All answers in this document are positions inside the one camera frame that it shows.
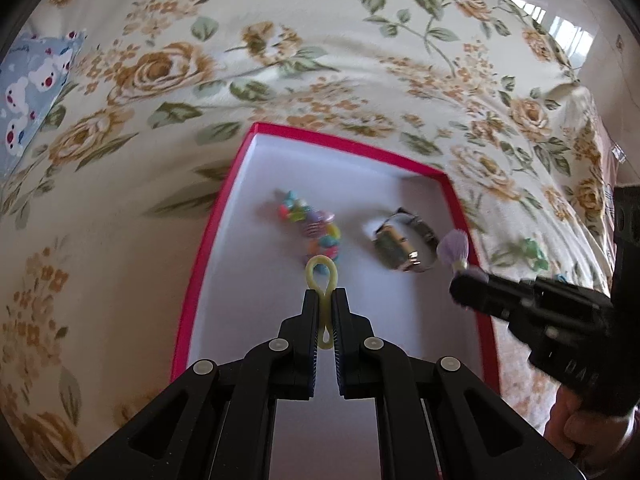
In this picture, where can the red shallow box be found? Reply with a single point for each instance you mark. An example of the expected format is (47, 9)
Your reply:
(380, 200)

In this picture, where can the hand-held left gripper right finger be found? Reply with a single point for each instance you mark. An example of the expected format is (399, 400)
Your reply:
(340, 332)

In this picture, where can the silver wristwatch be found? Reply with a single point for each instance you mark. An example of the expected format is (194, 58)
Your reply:
(404, 245)

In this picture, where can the floral blanket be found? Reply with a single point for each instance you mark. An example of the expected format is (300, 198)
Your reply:
(325, 60)

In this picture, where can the blue bear print pillow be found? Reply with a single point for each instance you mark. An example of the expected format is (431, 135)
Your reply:
(30, 90)

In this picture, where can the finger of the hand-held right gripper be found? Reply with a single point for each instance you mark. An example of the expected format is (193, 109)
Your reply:
(477, 297)
(492, 282)

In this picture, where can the person's right hand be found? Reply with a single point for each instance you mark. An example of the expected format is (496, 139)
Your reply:
(595, 435)

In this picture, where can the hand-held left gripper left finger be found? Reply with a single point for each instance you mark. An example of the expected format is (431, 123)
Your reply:
(311, 332)

